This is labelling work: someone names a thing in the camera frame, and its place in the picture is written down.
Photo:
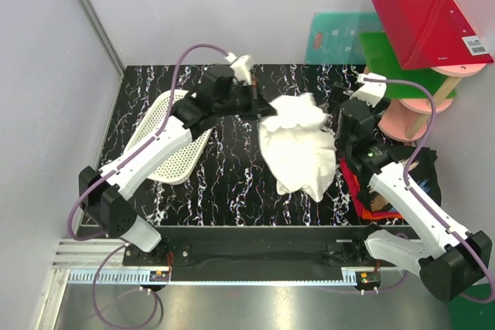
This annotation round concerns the green plastic sheet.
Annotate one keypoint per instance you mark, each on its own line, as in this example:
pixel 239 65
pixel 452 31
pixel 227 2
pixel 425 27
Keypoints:
pixel 380 59

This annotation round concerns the aluminium rail frame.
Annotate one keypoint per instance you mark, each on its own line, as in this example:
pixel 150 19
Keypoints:
pixel 216 262

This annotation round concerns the red plastic sheet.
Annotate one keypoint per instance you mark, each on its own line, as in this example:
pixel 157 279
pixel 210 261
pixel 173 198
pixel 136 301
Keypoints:
pixel 430 33

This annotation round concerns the white daisy print t-shirt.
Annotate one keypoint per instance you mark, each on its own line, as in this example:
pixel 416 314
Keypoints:
pixel 298 147

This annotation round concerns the pink wooden tiered shelf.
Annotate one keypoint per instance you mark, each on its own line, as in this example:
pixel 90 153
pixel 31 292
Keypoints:
pixel 405 119

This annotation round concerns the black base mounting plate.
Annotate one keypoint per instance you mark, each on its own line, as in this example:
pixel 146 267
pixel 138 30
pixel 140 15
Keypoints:
pixel 188 246

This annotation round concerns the teal cutting board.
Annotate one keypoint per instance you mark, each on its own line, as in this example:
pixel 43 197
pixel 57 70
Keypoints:
pixel 334 37

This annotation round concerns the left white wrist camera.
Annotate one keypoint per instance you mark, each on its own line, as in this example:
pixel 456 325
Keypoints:
pixel 242 66

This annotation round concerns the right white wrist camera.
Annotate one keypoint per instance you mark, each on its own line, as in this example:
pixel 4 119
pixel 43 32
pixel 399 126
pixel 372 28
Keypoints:
pixel 372 88

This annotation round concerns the black marbled table mat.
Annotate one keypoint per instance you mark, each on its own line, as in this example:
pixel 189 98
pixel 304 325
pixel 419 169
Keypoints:
pixel 230 185

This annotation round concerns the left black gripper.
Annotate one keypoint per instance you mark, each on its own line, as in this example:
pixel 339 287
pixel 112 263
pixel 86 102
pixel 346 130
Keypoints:
pixel 253 100

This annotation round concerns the red folded t-shirt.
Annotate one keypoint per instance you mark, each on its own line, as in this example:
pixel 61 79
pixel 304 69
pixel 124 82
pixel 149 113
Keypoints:
pixel 367 205

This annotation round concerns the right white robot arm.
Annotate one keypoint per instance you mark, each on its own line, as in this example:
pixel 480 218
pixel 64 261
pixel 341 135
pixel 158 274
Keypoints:
pixel 447 257

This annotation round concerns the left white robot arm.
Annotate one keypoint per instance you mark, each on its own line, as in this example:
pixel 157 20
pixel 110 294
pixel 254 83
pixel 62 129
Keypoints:
pixel 104 193

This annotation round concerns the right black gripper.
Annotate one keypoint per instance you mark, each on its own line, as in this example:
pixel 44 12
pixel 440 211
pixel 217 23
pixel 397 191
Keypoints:
pixel 336 112

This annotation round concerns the white perforated plastic basket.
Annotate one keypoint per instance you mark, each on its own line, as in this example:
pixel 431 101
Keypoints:
pixel 161 149

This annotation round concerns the black folded printed t-shirt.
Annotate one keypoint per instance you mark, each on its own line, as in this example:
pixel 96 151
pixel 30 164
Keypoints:
pixel 423 171

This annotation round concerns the dark green board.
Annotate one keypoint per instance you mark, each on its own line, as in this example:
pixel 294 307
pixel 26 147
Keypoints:
pixel 468 315

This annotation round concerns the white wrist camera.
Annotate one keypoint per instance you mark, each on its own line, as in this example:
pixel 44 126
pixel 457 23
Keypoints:
pixel 242 66
pixel 372 88

